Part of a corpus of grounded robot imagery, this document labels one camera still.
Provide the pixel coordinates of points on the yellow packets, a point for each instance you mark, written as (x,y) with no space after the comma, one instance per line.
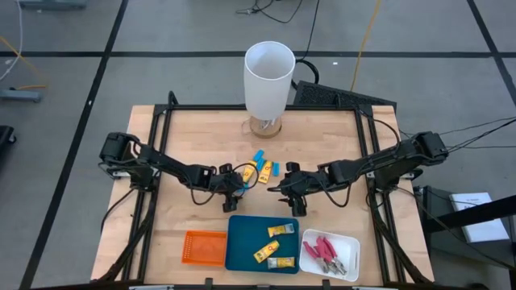
(266,251)

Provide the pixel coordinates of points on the black aluminium table frame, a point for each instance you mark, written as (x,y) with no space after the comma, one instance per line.
(201,107)

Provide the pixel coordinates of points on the orange plastic tray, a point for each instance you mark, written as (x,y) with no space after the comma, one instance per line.
(203,247)

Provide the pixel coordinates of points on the black side stand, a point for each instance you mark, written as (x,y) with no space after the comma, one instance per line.
(443,217)

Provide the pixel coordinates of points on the yellow Crayola crayon box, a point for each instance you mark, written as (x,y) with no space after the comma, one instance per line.
(281,262)
(248,174)
(281,230)
(265,172)

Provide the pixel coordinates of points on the black object on floor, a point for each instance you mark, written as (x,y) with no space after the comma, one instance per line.
(6,135)

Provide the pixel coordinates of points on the white shade table lamp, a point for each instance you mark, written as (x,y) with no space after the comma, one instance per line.
(268,80)

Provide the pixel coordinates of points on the black perforated box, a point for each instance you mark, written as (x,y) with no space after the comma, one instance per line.
(322,94)

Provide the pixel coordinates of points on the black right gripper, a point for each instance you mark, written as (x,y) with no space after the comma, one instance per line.
(300,185)

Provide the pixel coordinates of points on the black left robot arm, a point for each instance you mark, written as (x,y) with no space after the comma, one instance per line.
(169,163)

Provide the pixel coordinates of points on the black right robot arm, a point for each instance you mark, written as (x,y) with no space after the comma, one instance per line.
(387,159)

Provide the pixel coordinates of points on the blue plastic tray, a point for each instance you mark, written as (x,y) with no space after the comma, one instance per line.
(246,241)

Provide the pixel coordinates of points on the grey stand foot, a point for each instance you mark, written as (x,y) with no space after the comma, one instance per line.
(52,4)
(20,95)

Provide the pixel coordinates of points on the blue eraser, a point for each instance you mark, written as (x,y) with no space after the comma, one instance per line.
(258,155)
(275,169)
(261,164)
(242,189)

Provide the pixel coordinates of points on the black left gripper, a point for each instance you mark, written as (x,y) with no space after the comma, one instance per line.
(227,185)

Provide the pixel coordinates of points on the white booklet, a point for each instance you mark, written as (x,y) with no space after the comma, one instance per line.
(477,217)

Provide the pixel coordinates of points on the white plastic tray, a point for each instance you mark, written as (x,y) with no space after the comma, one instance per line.
(342,245)

